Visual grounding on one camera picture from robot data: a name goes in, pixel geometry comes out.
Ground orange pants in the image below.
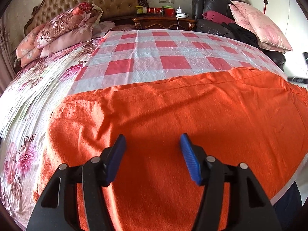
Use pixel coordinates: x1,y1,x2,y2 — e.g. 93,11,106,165
35,68,307,230

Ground black clothing pile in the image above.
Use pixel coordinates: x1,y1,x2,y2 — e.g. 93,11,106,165
221,23,259,48

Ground floral bed sheet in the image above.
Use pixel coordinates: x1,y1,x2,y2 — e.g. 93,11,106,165
1,38,101,230

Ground pink checkered plastic sheet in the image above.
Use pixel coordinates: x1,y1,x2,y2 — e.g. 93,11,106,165
69,30,291,96

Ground pink floral pillow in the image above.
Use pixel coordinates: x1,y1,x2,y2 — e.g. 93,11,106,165
229,1,293,52

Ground folded floral quilt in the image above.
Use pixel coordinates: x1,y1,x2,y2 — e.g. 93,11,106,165
16,2,103,68

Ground magenta cushion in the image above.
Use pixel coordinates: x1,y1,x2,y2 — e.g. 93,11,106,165
202,10,235,24

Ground wooden nightstand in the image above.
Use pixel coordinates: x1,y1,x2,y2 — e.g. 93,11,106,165
133,15,197,31

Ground black leather armchair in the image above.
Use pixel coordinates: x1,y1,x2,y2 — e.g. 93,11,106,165
192,0,293,70

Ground white charger with cable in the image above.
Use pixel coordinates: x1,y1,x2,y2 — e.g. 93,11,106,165
175,6,189,30

